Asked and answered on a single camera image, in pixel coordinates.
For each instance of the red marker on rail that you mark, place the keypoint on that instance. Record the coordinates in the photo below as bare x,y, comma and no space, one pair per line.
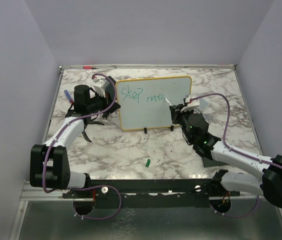
89,68

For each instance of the black multitool pliers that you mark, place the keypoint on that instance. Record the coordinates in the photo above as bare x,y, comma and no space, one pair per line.
94,131

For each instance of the blue handled cutters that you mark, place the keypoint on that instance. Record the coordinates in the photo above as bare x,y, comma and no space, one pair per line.
104,115

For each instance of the blue red screwdriver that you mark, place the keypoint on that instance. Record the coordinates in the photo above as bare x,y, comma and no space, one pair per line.
68,96

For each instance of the white whiteboard eraser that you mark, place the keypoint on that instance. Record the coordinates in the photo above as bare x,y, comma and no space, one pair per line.
203,104

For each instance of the black box front right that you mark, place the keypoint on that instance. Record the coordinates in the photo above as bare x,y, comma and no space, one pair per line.
207,163

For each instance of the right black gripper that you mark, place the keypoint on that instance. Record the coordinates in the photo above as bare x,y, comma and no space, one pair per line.
175,116

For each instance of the green marker cap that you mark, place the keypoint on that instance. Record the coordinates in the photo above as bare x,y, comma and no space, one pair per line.
147,163

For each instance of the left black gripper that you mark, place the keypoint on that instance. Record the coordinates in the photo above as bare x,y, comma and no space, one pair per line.
106,100

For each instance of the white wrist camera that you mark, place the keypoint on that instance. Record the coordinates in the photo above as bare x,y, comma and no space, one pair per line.
189,103
100,86

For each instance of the silver wrench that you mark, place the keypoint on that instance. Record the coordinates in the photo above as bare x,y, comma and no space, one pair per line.
209,118

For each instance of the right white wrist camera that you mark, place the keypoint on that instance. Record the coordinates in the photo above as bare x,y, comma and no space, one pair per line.
189,103

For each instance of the aluminium table frame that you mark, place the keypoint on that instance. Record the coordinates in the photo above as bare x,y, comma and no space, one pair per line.
123,155

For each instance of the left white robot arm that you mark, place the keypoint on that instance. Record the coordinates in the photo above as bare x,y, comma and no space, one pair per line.
49,162

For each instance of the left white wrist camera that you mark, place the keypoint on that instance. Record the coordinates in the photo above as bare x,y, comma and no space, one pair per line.
100,86

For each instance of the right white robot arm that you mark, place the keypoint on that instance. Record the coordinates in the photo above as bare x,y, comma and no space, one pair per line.
262,174

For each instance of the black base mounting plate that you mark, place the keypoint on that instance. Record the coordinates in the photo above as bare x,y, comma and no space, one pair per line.
160,193

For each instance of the yellow framed whiteboard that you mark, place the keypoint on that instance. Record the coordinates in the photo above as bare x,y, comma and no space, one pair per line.
142,101

